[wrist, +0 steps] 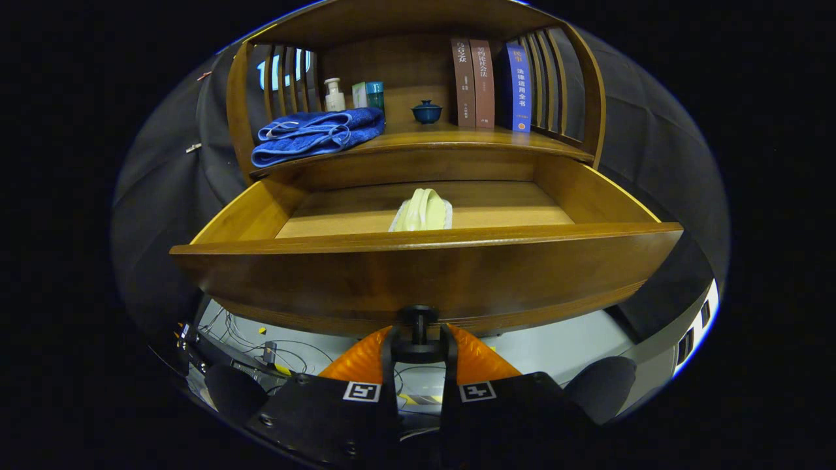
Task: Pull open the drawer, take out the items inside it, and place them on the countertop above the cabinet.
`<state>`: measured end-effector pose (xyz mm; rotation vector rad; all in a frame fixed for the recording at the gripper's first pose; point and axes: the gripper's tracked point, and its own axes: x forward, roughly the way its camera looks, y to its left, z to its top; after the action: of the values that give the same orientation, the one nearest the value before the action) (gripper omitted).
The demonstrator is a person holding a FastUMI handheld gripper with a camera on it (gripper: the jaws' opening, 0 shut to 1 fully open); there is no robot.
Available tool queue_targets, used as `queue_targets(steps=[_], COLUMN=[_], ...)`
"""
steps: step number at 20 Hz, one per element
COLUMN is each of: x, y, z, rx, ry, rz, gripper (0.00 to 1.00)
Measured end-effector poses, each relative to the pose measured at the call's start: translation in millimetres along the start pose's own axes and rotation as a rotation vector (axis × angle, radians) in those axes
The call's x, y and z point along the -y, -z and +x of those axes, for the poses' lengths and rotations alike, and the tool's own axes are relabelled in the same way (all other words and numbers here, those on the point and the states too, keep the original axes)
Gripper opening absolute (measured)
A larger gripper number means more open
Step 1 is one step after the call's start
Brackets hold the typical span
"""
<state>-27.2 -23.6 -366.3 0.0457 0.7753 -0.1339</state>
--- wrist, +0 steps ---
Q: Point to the reddish brown book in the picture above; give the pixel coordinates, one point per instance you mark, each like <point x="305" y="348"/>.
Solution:
<point x="483" y="85"/>

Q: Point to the white slotted panel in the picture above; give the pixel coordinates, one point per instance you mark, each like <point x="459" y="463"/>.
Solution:
<point x="695" y="333"/>

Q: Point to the teal capped bottle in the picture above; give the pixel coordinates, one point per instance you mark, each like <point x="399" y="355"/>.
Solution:
<point x="375" y="96"/>

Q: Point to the wooden cabinet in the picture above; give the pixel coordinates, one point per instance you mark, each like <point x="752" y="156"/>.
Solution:
<point x="405" y="59"/>

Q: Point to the dark rounded object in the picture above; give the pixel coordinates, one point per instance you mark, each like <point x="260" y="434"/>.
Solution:
<point x="235" y="395"/>
<point x="604" y="385"/>

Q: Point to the blue book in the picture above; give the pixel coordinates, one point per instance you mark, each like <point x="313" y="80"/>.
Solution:
<point x="520" y="88"/>

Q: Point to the cream pump bottle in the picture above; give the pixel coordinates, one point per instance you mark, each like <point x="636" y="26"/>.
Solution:
<point x="334" y="98"/>

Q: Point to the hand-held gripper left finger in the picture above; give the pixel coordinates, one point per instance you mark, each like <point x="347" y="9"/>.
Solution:
<point x="339" y="418"/>

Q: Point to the yellow green scrub brush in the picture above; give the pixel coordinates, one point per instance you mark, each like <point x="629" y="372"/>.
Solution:
<point x="423" y="210"/>

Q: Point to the dark blue lidded teacup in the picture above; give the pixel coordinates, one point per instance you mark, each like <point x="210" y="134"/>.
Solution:
<point x="426" y="113"/>

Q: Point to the white green tube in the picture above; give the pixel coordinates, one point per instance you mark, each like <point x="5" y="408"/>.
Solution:
<point x="358" y="96"/>

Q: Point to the wooden countertop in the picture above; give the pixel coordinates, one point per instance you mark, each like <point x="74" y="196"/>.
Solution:
<point x="457" y="139"/>

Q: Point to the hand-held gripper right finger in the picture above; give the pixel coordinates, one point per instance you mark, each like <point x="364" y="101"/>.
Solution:
<point x="503" y="418"/>

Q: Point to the dark brown book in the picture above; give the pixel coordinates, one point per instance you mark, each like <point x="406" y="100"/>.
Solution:
<point x="462" y="85"/>

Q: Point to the folded blue towel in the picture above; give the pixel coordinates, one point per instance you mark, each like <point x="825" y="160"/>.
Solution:
<point x="313" y="134"/>

